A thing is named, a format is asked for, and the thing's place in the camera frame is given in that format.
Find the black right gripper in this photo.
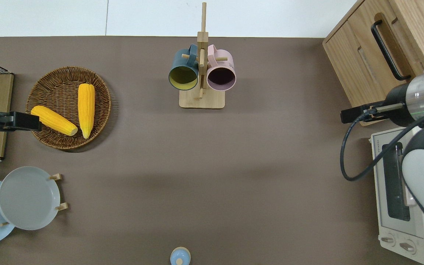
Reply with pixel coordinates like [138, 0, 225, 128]
[340, 103, 386, 124]

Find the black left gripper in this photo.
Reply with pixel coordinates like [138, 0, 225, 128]
[0, 110, 42, 133]

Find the pink mug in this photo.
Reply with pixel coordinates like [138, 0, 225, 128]
[206, 45, 237, 92]

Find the yellow corn cob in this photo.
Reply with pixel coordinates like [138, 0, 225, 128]
[31, 106, 78, 136]
[78, 84, 96, 139]

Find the brown wicker basket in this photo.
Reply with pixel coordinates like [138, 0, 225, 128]
[25, 66, 112, 150]

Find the wooden cabinet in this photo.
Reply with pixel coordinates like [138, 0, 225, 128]
[322, 0, 424, 127]

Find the grey plate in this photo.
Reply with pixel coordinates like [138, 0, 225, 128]
[0, 166, 61, 231]

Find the wooden plate rack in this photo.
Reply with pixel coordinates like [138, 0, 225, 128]
[0, 173, 69, 227]

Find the white toaster oven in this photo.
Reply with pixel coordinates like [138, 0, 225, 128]
[370, 125, 424, 265]

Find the brown table mat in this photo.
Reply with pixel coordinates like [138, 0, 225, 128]
[0, 36, 420, 265]

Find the wooden mug tree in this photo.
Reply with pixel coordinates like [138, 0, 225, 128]
[179, 2, 228, 109]

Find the dark blue mug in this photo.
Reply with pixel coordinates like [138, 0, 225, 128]
[168, 44, 199, 91]

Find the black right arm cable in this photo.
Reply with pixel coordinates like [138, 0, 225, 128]
[340, 107, 424, 254]

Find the black cabinet handle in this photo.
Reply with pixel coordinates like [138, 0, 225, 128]
[371, 20, 412, 81]

